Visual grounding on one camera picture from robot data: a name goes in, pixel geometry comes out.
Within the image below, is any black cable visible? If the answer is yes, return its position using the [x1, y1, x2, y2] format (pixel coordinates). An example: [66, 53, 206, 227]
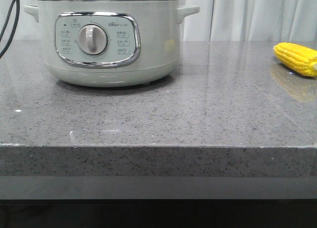
[0, 0, 20, 58]

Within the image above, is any pale green electric cooking pot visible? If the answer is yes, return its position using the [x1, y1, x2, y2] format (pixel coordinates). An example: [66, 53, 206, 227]
[24, 0, 200, 87]

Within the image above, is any yellow corn cob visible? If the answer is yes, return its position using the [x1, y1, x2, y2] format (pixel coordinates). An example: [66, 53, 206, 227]
[273, 42, 317, 77]

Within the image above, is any white curtain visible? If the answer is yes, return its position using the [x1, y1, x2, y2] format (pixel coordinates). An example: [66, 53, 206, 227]
[0, 0, 317, 43]

